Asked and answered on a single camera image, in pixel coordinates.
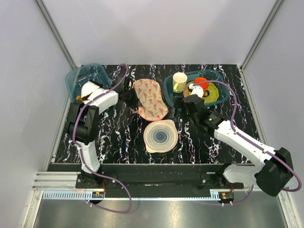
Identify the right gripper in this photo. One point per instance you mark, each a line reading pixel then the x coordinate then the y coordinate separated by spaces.
pixel 178 104

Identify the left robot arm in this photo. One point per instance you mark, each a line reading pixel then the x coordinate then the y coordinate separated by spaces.
pixel 84 112

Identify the floral mesh laundry bag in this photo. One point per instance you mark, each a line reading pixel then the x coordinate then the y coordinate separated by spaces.
pixel 149 94

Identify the white bra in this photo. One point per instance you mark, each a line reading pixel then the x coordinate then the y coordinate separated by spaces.
pixel 89 87

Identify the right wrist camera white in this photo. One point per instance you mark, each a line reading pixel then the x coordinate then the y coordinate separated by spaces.
pixel 196 90

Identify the orange mug black handle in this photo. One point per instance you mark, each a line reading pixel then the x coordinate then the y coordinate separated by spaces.
pixel 203 83

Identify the pale yellow mug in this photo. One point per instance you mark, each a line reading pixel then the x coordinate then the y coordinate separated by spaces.
pixel 179 82

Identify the yellow garment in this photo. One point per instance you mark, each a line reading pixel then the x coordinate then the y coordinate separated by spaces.
pixel 79 98

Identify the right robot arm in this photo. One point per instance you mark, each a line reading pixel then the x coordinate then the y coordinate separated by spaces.
pixel 270 169

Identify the teal plastic bin left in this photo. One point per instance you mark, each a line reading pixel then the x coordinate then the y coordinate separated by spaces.
pixel 76 78

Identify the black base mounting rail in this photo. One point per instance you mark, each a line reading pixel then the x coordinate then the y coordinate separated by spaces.
pixel 109 169

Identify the teal plastic bin right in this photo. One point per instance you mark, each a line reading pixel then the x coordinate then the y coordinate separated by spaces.
pixel 207 74

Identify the cream ringed ceramic plate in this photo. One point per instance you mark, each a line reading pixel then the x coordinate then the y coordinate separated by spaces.
pixel 160 136

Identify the teal plastic bin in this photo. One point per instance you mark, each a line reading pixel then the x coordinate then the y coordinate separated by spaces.
pixel 76 78
pixel 207 74

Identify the pink plate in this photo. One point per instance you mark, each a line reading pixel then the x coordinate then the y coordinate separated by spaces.
pixel 185 91

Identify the aluminium frame rail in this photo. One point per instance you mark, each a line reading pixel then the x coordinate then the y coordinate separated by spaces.
pixel 176 186

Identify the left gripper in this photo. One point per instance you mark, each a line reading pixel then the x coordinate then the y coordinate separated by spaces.
pixel 135 102

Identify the green polka dot plate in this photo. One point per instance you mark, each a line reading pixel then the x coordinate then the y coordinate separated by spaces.
pixel 213 94

